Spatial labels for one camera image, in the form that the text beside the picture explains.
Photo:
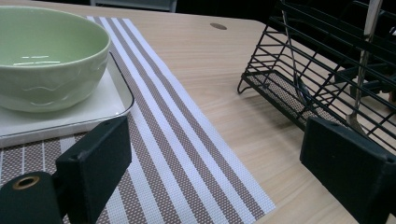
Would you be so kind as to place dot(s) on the striped woven placemat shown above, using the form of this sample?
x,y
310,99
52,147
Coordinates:
x,y
186,140

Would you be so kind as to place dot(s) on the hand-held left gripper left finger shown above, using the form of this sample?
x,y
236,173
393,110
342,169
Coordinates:
x,y
93,168

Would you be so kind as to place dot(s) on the silver metal spoon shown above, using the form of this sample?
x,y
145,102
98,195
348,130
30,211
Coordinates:
x,y
295,71

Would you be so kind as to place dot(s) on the green ceramic bowl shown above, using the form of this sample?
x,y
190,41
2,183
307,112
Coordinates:
x,y
46,65

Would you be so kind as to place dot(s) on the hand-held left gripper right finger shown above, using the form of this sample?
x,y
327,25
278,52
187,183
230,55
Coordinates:
x,y
345,168

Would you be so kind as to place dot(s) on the white square plate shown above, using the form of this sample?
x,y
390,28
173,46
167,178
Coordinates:
x,y
93,109

